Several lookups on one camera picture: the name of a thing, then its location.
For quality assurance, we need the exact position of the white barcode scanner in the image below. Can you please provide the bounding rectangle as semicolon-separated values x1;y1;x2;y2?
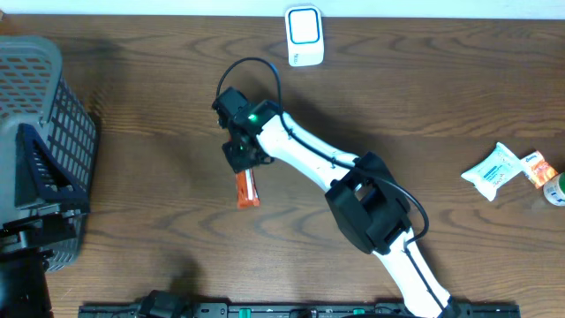
284;5;325;67

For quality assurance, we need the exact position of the orange snack bar wrapper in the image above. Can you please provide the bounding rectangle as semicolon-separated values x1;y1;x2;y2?
236;169;260;209

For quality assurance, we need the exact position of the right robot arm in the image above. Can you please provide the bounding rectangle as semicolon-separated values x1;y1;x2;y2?
212;87;460;317

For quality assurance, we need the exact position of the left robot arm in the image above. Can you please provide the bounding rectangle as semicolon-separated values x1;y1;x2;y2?
1;124;89;317

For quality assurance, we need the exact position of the teal tissue pack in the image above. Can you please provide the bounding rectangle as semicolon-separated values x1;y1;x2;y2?
461;142;523;201

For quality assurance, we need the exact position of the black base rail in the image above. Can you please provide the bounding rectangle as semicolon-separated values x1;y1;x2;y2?
78;301;522;318

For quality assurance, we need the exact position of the grey plastic mesh basket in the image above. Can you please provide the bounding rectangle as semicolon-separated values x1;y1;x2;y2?
1;35;99;272

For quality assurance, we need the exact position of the small orange snack packet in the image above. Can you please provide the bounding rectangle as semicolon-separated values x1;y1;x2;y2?
520;150;558;189

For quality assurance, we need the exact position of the green lid jar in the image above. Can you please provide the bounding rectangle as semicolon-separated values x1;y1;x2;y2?
543;173;565;207

